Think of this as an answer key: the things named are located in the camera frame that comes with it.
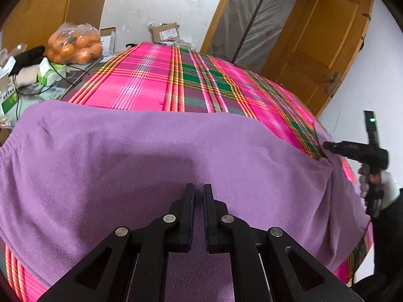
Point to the small white box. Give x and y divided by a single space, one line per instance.
107 42

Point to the green tissue pack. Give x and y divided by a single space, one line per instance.
50 74

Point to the folding table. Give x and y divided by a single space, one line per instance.
75 77

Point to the grey plastic parcels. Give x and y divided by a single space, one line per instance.
184 44

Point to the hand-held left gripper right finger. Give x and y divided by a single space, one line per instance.
206 217

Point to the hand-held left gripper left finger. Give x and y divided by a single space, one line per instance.
190 217

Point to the wooden wardrobe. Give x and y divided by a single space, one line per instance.
47 3

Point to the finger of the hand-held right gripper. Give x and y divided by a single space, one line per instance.
337 148

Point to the person's right hand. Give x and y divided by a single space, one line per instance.
390 188

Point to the wooden door frame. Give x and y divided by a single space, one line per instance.
217 15

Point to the cardboard parcel box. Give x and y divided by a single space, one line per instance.
165 33

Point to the plastic sheet door curtain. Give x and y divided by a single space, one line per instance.
252 22

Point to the wooden door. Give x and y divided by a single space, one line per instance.
321 37

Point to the purple fleece pants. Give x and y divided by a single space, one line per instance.
141 163

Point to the pink green plaid bed sheet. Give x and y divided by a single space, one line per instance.
141 78

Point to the beige folded cloth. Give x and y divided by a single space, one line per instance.
28 77

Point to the bag of oranges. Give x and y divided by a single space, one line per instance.
75 47

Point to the person's right forearm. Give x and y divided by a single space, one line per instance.
384 251

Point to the green white box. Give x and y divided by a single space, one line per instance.
9 102

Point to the black bag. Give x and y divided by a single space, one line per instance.
28 58

